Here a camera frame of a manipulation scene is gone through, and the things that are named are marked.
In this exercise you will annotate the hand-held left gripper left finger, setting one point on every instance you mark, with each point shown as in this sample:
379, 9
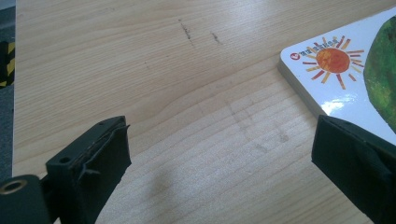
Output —
93, 168

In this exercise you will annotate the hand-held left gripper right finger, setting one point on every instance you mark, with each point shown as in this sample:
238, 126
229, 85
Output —
355, 168

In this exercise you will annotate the white book with green leaf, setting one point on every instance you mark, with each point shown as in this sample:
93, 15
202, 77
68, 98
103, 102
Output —
336, 87

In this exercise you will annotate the black stand with striped base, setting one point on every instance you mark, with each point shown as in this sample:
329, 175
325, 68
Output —
9, 62

